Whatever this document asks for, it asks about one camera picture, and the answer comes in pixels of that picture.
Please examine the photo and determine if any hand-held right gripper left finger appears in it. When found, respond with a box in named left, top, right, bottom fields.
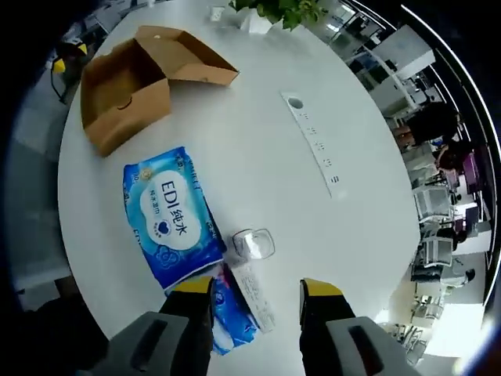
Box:
left=105, top=275, right=215, bottom=376

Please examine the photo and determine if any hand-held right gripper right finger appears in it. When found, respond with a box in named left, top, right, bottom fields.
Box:
left=298, top=277, right=422, bottom=376

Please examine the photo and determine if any blue plastic tissue pack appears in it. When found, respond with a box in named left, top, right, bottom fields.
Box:
left=211, top=264, right=263, bottom=357

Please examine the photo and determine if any brown cardboard shoe box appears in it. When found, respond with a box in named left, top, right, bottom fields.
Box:
left=79, top=25, right=240, bottom=158

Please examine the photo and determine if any white printed carton box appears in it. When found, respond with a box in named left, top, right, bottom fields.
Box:
left=225, top=258, right=278, bottom=336

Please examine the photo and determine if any small clear plastic bottle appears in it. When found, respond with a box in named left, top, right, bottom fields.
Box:
left=229, top=227, right=276, bottom=262

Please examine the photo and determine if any blue white wet wipes pack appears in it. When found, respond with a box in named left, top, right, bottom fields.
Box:
left=123, top=145, right=229, bottom=290

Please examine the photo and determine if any white table socket panel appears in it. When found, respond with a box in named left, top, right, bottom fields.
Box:
left=279, top=90, right=348, bottom=201

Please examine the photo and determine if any green potted plant white pot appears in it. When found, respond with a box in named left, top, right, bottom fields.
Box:
left=229, top=0, right=326, bottom=34

